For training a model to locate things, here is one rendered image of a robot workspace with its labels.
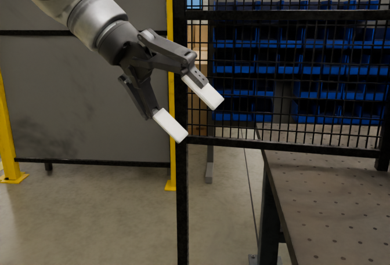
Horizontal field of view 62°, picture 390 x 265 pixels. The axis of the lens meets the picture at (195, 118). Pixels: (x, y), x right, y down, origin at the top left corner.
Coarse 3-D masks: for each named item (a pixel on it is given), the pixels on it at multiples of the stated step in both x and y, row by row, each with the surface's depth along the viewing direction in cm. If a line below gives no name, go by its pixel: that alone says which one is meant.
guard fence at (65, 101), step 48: (0, 0) 201; (144, 0) 194; (0, 48) 210; (48, 48) 208; (0, 96) 217; (48, 96) 217; (96, 96) 214; (48, 144) 228; (96, 144) 225; (144, 144) 222
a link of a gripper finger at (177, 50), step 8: (152, 32) 51; (144, 40) 50; (152, 40) 50; (160, 40) 50; (168, 40) 50; (152, 48) 50; (160, 48) 49; (168, 48) 49; (176, 48) 49; (184, 48) 49; (168, 56) 49; (176, 56) 48; (184, 56) 47; (192, 56) 48; (184, 64) 48
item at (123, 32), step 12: (120, 24) 53; (108, 36) 52; (120, 36) 52; (132, 36) 53; (108, 48) 53; (120, 48) 52; (132, 48) 53; (108, 60) 54; (120, 60) 57; (144, 72) 55
